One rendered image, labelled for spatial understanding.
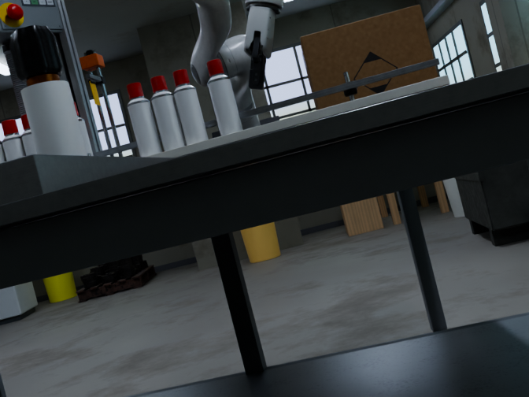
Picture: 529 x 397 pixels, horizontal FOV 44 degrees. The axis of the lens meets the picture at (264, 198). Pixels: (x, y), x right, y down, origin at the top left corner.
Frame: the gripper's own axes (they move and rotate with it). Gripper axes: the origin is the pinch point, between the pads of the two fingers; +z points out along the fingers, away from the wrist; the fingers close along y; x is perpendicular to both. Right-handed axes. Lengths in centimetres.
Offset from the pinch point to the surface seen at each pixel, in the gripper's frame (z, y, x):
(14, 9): -11, 0, -58
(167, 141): 15.5, 2.2, -18.5
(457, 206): 50, -537, 125
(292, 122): 8.8, 3.9, 9.3
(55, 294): 225, -649, -351
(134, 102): 7.6, 2.6, -26.8
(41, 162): 19, 76, -10
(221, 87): 2.5, 2.3, -7.3
